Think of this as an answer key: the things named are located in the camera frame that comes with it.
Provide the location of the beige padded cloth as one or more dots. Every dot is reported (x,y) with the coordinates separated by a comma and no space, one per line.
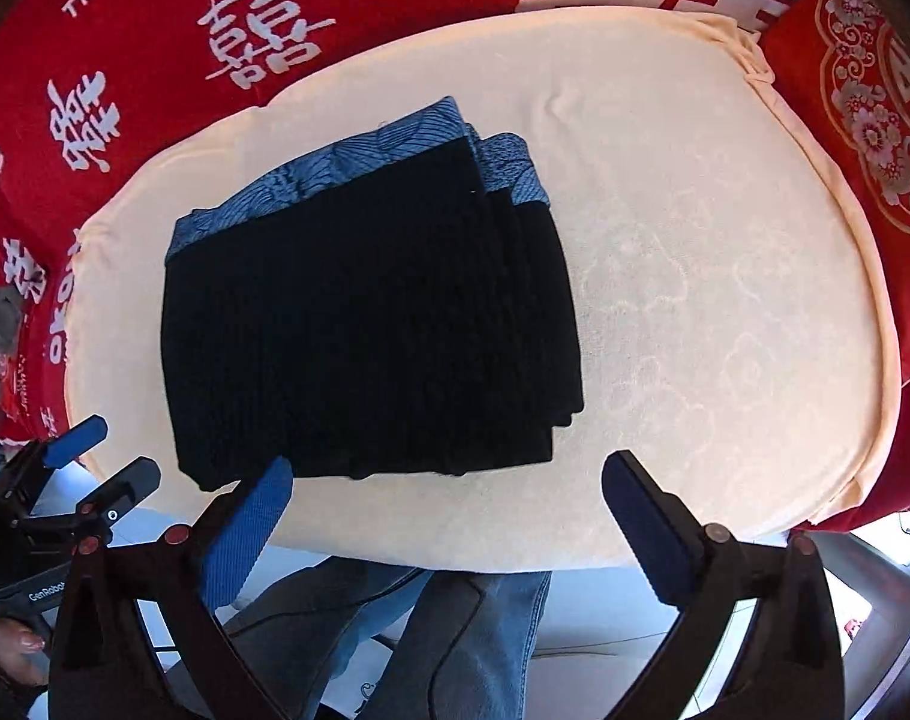
(725,300)

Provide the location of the red printed blanket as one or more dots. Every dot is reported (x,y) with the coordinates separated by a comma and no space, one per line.
(162,30)

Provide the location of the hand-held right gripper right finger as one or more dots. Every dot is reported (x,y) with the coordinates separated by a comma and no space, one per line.
(642,529)

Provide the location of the person's left hand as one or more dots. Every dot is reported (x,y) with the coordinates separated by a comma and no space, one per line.
(12,649)

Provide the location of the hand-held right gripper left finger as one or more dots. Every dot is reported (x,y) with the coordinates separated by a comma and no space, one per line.
(248,544)

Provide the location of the person's blue jeans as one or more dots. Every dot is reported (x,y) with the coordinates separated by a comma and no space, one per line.
(425,652)

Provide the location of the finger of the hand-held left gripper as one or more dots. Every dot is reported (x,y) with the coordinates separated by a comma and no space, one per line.
(128,484)
(76,442)

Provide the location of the red cushion gold floral print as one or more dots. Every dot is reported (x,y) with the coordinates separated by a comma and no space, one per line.
(874,112)

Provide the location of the black pants with blue waistband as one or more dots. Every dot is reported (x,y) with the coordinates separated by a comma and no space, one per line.
(365,330)

